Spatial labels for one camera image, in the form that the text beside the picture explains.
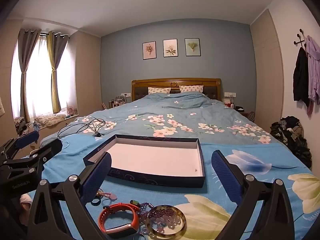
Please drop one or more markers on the black wall coat rack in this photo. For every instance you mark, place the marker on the black wall coat rack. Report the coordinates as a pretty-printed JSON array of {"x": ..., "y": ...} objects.
[{"x": 299, "y": 38}]

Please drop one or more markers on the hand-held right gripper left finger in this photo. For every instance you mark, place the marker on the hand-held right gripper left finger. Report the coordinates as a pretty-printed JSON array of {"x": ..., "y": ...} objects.
[{"x": 97, "y": 177}]

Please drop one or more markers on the white wall socket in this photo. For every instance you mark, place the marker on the white wall socket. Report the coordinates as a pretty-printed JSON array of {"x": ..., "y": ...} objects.
[
  {"x": 230, "y": 94},
  {"x": 125, "y": 95}
]

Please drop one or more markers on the bedside cosmetics clutter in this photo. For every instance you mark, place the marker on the bedside cosmetics clutter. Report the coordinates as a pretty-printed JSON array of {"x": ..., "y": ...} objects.
[{"x": 116, "y": 103}]

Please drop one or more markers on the purple jacket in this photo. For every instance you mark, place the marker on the purple jacket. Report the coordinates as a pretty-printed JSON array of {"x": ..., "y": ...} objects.
[{"x": 314, "y": 65}]

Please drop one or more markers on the framed pink flower picture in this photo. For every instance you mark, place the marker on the framed pink flower picture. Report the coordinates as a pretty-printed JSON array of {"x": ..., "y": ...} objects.
[{"x": 149, "y": 50}]

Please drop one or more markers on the bright blue flower blanket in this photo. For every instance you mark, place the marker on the bright blue flower blanket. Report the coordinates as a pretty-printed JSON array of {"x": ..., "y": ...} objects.
[{"x": 75, "y": 155}]

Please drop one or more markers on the grey curtain with yellow edge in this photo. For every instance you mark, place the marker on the grey curtain with yellow edge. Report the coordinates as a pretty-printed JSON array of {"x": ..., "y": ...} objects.
[{"x": 56, "y": 55}]

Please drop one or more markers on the small black box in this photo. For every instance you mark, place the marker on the small black box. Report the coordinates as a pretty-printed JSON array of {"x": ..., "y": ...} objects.
[{"x": 240, "y": 108}]

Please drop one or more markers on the dark floral cloth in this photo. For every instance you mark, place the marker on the dark floral cloth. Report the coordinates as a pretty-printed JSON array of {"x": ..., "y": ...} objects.
[{"x": 22, "y": 126}]

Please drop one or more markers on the white sheer curtain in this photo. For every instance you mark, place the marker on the white sheer curtain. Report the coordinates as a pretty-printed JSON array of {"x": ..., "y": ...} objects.
[{"x": 37, "y": 75}]

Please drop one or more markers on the small pink fan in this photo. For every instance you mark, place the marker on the small pink fan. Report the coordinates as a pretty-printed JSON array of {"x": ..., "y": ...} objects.
[{"x": 71, "y": 111}]

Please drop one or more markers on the black jacket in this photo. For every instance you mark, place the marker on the black jacket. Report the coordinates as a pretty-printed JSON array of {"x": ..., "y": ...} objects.
[{"x": 301, "y": 77}]

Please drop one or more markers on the wooden nightstand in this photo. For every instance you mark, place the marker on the wooden nightstand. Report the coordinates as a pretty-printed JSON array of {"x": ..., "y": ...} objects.
[{"x": 248, "y": 116}]

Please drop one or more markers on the shallow dark blue box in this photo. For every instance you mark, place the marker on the shallow dark blue box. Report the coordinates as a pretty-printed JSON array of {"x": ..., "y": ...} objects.
[{"x": 155, "y": 155}]

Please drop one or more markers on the orange smartwatch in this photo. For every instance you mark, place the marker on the orange smartwatch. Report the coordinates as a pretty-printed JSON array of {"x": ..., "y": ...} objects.
[{"x": 120, "y": 206}]

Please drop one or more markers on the white patterned pillow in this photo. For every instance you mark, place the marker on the white patterned pillow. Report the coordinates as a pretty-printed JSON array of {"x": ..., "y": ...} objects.
[
  {"x": 160, "y": 90},
  {"x": 191, "y": 88}
]

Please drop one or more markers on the wooden headboard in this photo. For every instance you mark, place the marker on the wooden headboard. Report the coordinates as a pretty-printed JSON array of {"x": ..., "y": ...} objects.
[{"x": 175, "y": 82}]

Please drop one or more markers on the amber bangle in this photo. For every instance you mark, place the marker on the amber bangle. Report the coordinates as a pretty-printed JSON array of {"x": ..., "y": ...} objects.
[{"x": 166, "y": 233}]

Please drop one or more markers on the black charger plug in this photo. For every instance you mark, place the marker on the black charger plug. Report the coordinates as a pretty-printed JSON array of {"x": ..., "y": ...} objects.
[{"x": 98, "y": 134}]

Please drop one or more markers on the framed white flower picture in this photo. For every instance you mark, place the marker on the framed white flower picture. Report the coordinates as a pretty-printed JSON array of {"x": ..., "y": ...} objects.
[{"x": 170, "y": 48}]

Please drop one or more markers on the beige clothes heap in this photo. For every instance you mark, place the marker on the beige clothes heap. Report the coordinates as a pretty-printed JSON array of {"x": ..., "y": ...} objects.
[{"x": 50, "y": 119}]

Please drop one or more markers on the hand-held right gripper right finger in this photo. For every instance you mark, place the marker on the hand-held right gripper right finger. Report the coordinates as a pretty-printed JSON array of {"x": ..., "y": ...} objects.
[{"x": 226, "y": 177}]

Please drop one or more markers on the framed green leaf picture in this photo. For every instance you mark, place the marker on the framed green leaf picture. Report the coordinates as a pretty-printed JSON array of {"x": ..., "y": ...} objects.
[{"x": 192, "y": 47}]

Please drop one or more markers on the pile of dark clothes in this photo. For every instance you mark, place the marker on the pile of dark clothes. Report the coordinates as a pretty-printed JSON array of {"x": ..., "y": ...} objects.
[{"x": 292, "y": 137}]

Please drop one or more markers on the person's left hand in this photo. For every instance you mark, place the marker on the person's left hand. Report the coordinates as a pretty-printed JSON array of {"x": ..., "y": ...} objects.
[{"x": 26, "y": 207}]

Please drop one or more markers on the red tissue box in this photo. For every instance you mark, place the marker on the red tissue box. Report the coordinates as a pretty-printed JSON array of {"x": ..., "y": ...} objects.
[{"x": 227, "y": 103}]

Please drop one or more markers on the beige padded jacket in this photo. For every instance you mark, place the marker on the beige padded jacket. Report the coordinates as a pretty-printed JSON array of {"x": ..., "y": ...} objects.
[{"x": 1, "y": 107}]

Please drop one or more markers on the grey blue floral duvet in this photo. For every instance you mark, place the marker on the grey blue floral duvet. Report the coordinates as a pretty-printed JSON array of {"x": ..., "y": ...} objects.
[{"x": 175, "y": 110}]

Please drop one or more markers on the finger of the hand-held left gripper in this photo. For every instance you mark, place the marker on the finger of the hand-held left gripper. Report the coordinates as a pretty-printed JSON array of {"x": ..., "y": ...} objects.
[
  {"x": 50, "y": 148},
  {"x": 30, "y": 136}
]

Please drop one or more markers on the beige built-in wardrobe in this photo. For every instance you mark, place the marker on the beige built-in wardrobe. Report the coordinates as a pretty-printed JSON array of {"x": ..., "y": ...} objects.
[{"x": 266, "y": 75}]

